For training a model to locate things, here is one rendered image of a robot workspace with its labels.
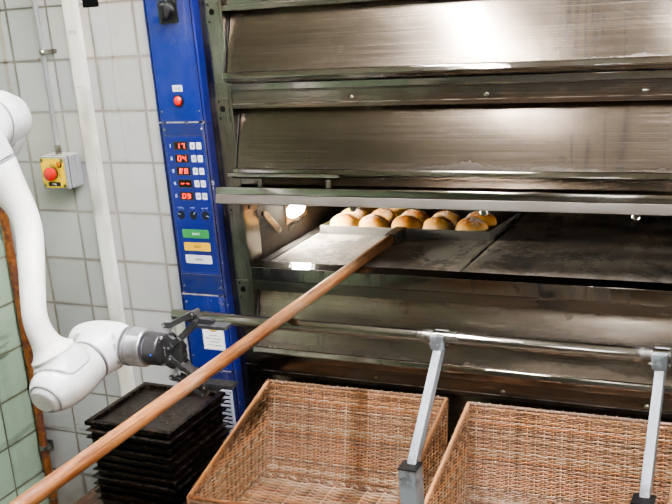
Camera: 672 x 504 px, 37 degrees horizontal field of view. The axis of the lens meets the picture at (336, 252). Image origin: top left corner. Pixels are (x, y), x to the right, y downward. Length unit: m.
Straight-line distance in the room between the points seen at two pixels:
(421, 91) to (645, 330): 0.80
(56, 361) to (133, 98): 1.00
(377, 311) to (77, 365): 0.90
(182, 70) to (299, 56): 0.35
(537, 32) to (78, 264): 1.60
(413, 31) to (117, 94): 0.93
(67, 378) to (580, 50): 1.35
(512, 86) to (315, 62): 0.52
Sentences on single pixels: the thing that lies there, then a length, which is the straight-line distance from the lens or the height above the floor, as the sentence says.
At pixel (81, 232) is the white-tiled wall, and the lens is 3.23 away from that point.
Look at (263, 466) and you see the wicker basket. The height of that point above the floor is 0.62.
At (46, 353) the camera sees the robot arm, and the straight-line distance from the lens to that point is 2.27.
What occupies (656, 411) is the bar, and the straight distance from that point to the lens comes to 2.15.
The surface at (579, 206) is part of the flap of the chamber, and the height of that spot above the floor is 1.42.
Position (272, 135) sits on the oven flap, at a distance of 2.78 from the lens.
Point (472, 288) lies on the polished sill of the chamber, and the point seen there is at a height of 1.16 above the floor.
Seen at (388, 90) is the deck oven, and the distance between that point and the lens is 2.60.
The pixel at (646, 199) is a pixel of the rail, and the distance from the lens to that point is 2.33.
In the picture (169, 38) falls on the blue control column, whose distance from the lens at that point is 2.86.
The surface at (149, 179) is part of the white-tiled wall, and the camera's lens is 3.02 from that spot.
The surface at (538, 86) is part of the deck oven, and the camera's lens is 2.48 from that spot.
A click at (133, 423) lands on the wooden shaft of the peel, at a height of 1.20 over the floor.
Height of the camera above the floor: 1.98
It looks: 16 degrees down
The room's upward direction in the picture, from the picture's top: 5 degrees counter-clockwise
